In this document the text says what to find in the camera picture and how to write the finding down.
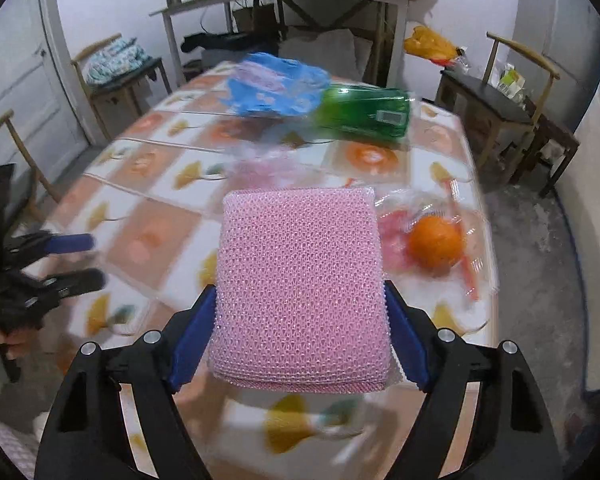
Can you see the floral printed tablecloth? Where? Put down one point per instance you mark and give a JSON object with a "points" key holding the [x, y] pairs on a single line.
{"points": [[145, 240]]}

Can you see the cardboard box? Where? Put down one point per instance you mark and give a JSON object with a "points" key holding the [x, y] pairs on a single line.
{"points": [[245, 20]]}

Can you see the floral fabric bag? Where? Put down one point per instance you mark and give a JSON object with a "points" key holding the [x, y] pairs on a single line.
{"points": [[115, 57]]}

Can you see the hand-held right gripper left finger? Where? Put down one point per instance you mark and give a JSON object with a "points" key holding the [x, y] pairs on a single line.
{"points": [[195, 345]]}

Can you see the yellow plastic bag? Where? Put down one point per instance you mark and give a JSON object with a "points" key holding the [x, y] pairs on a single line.
{"points": [[430, 42]]}

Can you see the blue plastic bag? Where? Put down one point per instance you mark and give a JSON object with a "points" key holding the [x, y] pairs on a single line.
{"points": [[270, 95]]}

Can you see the white and green cartons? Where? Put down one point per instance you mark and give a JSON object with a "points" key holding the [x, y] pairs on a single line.
{"points": [[510, 80]]}

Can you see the pink mesh scouring pad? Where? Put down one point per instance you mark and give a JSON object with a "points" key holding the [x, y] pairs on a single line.
{"points": [[300, 280]]}

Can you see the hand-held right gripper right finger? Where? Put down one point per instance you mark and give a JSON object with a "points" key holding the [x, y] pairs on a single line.
{"points": [[405, 340]]}

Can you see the whole orange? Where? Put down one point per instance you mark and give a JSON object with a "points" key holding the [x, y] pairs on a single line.
{"points": [[435, 245]]}

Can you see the white door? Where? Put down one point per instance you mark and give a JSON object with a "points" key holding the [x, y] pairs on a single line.
{"points": [[20, 60]]}

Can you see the light wooden chair dark seat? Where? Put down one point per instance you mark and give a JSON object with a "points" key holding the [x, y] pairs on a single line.
{"points": [[480, 92]]}

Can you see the clear zip bag red strip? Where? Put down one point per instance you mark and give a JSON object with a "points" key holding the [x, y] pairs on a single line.
{"points": [[415, 205]]}

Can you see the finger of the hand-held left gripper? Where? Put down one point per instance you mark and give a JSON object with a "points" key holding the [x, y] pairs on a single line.
{"points": [[80, 280], [70, 243]]}

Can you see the white sack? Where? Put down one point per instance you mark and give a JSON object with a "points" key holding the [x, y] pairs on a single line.
{"points": [[325, 50]]}

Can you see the dark wooden stool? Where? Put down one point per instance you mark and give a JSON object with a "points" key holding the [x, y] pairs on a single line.
{"points": [[555, 132]]}

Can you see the person's left hand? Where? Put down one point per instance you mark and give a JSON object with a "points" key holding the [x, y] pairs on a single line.
{"points": [[7, 342]]}

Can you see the green plastic packet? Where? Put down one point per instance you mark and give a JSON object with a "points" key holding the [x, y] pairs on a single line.
{"points": [[350, 112]]}

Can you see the black bag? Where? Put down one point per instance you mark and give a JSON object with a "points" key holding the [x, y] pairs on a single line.
{"points": [[215, 40]]}

